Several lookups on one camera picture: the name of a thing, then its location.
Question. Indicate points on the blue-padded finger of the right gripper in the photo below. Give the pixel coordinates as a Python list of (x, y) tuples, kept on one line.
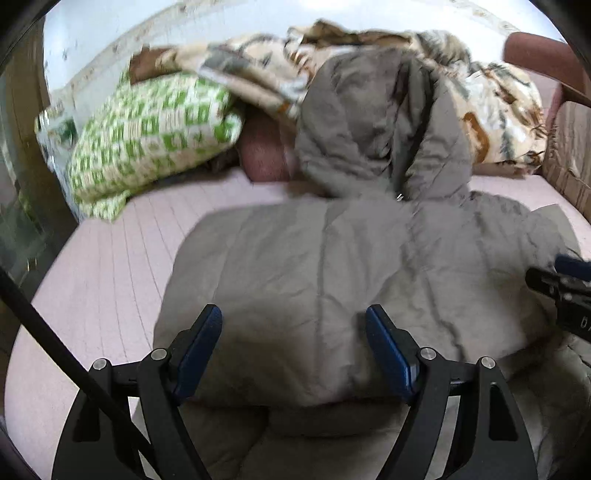
[(573, 267), (571, 297)]

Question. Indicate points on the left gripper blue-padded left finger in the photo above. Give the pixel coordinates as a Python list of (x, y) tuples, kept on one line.
[(173, 373)]

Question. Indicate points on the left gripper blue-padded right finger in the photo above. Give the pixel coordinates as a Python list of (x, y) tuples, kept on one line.
[(402, 361)]

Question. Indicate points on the grey-brown quilted hooded jacket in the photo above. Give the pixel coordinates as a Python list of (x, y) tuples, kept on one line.
[(403, 151)]

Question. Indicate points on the pink quilted mattress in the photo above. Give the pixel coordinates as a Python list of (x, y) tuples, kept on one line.
[(92, 295)]

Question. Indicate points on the striped floral sofa cushion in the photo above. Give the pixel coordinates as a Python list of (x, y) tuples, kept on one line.
[(567, 164)]

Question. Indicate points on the beige leaf-print blanket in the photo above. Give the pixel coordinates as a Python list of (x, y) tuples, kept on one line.
[(497, 105)]

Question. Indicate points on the wooden stained-glass door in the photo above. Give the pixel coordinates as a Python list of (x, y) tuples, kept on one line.
[(35, 219)]

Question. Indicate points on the dark red headboard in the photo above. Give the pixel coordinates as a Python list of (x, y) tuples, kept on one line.
[(557, 72)]

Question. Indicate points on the dark red bolster pillow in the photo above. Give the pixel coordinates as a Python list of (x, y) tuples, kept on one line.
[(266, 150)]

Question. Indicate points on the green checkered pillow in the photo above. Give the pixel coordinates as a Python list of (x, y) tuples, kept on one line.
[(146, 132)]

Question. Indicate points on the floral fabric by door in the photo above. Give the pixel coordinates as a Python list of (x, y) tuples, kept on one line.
[(56, 135)]

